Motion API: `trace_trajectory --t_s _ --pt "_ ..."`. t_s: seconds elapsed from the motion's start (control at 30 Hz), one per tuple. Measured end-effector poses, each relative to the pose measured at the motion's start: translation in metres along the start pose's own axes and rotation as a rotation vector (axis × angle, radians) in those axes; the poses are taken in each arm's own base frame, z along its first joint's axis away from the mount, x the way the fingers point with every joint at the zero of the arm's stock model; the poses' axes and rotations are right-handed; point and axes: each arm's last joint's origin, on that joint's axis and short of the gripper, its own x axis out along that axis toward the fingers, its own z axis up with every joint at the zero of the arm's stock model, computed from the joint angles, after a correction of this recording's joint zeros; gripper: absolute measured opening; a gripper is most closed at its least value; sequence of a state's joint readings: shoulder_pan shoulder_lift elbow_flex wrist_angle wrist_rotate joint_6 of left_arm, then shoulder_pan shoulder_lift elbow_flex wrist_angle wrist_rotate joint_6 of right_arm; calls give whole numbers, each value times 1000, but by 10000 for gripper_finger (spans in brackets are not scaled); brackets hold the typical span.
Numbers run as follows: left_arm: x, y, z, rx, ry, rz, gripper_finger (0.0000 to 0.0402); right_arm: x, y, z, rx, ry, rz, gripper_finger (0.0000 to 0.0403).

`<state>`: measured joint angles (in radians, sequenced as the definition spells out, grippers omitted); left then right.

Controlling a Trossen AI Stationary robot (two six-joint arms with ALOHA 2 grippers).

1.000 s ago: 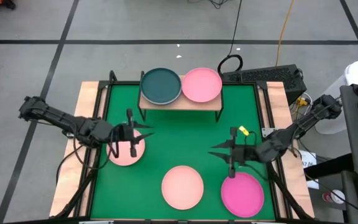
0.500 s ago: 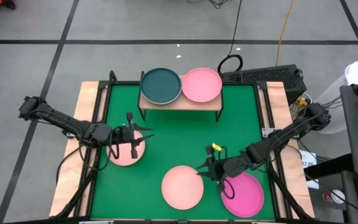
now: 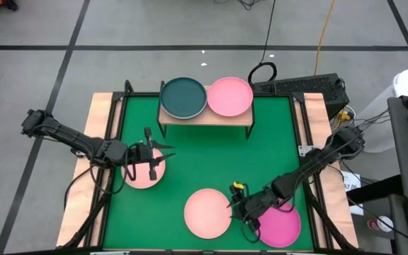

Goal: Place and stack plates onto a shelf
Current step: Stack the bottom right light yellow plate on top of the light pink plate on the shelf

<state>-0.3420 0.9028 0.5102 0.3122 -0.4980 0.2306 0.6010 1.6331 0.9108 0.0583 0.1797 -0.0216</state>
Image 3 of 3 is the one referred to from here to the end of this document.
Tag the peach plate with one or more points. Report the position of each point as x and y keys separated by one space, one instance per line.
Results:
x=205 y=214
x=144 y=178

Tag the wooden shelf with black legs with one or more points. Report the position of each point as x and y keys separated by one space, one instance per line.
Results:
x=204 y=120

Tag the pink plate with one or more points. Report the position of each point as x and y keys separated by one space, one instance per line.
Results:
x=229 y=96

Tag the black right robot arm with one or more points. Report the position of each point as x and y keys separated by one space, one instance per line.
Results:
x=314 y=163

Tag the yellow plug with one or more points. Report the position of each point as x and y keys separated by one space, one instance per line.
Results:
x=345 y=116

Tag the black table frame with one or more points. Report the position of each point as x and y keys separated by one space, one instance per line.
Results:
x=275 y=94

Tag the white paper label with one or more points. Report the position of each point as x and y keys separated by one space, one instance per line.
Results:
x=352 y=182

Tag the black perforated computer case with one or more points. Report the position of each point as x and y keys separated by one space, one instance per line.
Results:
x=303 y=88

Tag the green table mat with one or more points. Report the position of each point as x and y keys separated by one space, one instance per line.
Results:
x=197 y=166

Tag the silver metal bracket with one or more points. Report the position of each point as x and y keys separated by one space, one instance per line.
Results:
x=305 y=149

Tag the dark teal plate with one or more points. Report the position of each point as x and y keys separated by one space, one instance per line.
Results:
x=182 y=95

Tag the magenta plate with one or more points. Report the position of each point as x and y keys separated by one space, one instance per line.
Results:
x=282 y=228

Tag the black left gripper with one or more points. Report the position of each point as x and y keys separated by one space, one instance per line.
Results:
x=144 y=154

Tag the red white round container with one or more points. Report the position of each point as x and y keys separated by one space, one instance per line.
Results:
x=384 y=223

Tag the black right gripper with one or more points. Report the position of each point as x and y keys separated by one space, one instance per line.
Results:
x=246 y=207

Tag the small yellow clip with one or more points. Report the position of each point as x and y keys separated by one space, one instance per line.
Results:
x=238 y=185

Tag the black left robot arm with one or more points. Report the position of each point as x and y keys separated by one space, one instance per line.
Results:
x=76 y=140

